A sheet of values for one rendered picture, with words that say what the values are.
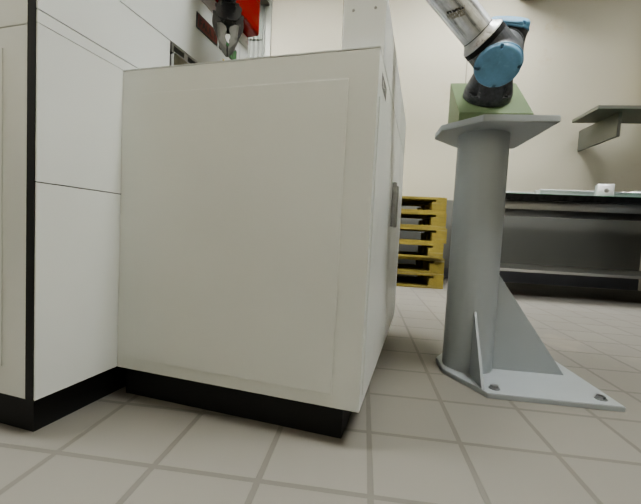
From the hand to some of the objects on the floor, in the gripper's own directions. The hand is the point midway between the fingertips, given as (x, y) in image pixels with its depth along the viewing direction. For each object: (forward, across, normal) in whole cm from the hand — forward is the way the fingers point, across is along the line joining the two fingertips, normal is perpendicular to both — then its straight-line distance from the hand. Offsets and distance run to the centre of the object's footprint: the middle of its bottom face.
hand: (227, 51), depth 105 cm
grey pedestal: (+97, -94, +10) cm, 136 cm away
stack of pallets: (+97, -146, -221) cm, 282 cm away
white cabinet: (+98, -28, -12) cm, 102 cm away
